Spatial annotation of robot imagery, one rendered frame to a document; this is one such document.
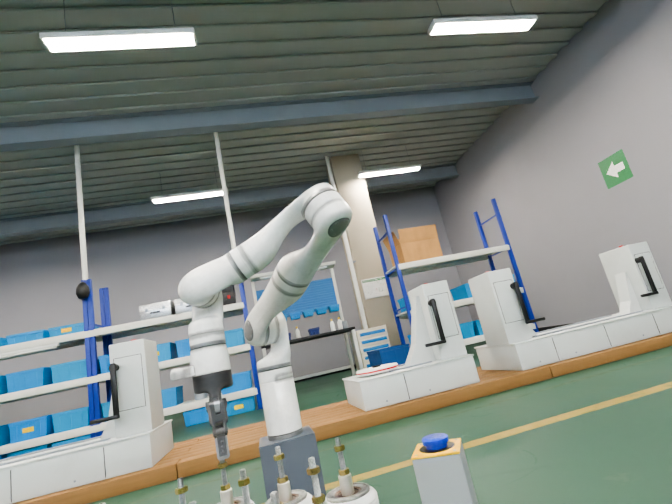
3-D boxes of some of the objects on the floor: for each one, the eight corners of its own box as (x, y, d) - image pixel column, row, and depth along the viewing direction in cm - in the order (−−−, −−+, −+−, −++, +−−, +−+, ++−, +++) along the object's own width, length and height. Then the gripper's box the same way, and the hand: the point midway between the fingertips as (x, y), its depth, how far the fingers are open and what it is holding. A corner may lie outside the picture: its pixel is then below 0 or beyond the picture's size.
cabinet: (358, 376, 635) (349, 333, 651) (386, 370, 645) (376, 327, 661) (367, 378, 580) (356, 330, 596) (397, 370, 590) (386, 324, 607)
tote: (372, 380, 527) (366, 352, 536) (400, 373, 539) (393, 345, 548) (386, 381, 481) (379, 350, 490) (416, 373, 493) (408, 343, 502)
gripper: (232, 364, 74) (246, 456, 70) (228, 366, 88) (239, 444, 84) (190, 373, 72) (202, 469, 68) (192, 374, 85) (202, 454, 82)
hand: (222, 448), depth 76 cm, fingers open, 6 cm apart
